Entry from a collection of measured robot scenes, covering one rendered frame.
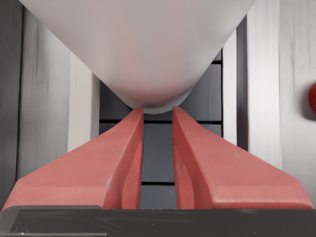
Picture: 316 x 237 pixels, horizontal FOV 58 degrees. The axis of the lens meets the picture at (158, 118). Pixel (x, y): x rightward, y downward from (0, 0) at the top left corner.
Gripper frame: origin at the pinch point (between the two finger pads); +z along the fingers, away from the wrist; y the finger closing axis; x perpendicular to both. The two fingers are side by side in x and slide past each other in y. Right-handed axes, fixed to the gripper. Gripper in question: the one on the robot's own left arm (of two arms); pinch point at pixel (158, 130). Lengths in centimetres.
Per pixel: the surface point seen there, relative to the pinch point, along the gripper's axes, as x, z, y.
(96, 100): 0.7, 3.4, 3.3
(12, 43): 0.5, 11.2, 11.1
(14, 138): 6.5, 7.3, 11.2
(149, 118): 2.8, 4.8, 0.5
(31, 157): 8.2, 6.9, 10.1
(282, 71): 2.8, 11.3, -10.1
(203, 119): 2.9, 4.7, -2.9
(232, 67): 0.4, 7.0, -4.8
